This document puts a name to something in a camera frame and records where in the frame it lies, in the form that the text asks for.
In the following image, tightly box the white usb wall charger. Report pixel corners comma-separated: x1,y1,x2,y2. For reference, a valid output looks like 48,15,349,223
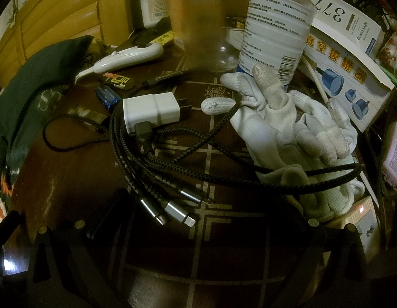
122,92,192,133

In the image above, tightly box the white box numbered 377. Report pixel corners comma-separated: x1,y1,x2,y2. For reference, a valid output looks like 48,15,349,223
311,0,384,59

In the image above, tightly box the clear plastic water bottle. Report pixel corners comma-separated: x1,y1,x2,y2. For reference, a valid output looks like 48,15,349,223
237,0,316,85

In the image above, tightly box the amber glass jar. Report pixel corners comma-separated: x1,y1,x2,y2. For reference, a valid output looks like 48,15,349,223
168,0,238,72

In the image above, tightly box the white handheld device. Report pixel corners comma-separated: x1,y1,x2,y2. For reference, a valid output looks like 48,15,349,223
75,42,163,83

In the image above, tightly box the white pill bottle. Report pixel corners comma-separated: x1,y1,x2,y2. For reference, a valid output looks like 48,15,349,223
140,0,169,28

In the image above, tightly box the black braided charging cable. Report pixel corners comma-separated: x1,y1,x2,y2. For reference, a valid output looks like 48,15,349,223
41,70,363,228

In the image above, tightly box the white work glove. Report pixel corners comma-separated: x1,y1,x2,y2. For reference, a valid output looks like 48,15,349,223
200,64,311,170
255,89,366,223

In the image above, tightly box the yellow black small packet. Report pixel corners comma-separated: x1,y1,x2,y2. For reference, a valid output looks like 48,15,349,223
101,72,135,90

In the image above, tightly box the blue lighter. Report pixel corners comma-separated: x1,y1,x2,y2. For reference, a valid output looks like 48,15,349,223
95,85,121,110

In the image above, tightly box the dark green patterned blanket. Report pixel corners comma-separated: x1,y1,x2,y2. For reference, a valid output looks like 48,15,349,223
0,35,94,222

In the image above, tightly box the white cupping set box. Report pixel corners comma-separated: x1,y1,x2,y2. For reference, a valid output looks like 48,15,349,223
298,26,394,132

